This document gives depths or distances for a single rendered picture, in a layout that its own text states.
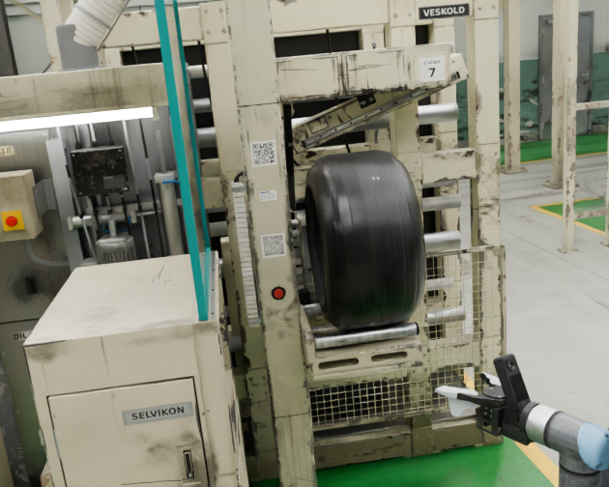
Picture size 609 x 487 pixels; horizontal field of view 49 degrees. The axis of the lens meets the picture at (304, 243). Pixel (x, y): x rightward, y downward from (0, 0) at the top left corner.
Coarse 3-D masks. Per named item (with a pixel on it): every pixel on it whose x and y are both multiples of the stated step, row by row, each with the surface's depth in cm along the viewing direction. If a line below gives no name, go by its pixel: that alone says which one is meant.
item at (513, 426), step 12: (492, 396) 137; (504, 396) 137; (480, 408) 141; (492, 408) 137; (504, 408) 137; (528, 408) 132; (480, 420) 140; (492, 420) 137; (504, 420) 137; (516, 420) 135; (492, 432) 138; (504, 432) 137; (516, 432) 135; (528, 444) 134
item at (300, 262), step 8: (296, 216) 257; (248, 224) 249; (296, 224) 251; (248, 232) 250; (296, 232) 251; (296, 240) 253; (296, 248) 254; (296, 256) 268; (296, 264) 255; (304, 264) 254; (304, 272) 255; (304, 280) 256; (256, 288) 254; (256, 296) 255
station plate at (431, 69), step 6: (420, 60) 227; (426, 60) 227; (432, 60) 227; (438, 60) 228; (444, 60) 228; (420, 66) 227; (426, 66) 228; (432, 66) 228; (438, 66) 228; (444, 66) 228; (420, 72) 228; (426, 72) 228; (432, 72) 229; (438, 72) 229; (444, 72) 229; (420, 78) 229; (426, 78) 229; (432, 78) 229; (438, 78) 229; (444, 78) 230
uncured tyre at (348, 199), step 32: (320, 160) 213; (352, 160) 207; (384, 160) 206; (320, 192) 201; (352, 192) 196; (384, 192) 197; (320, 224) 201; (352, 224) 193; (384, 224) 194; (416, 224) 196; (320, 256) 246; (352, 256) 193; (384, 256) 194; (416, 256) 196; (320, 288) 234; (352, 288) 196; (384, 288) 198; (416, 288) 200; (352, 320) 205; (384, 320) 209
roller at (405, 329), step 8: (368, 328) 216; (376, 328) 215; (384, 328) 215; (392, 328) 215; (400, 328) 215; (408, 328) 215; (416, 328) 215; (320, 336) 213; (328, 336) 213; (336, 336) 213; (344, 336) 213; (352, 336) 213; (360, 336) 213; (368, 336) 214; (376, 336) 214; (384, 336) 214; (392, 336) 215; (400, 336) 216; (320, 344) 212; (328, 344) 213; (336, 344) 213; (344, 344) 214
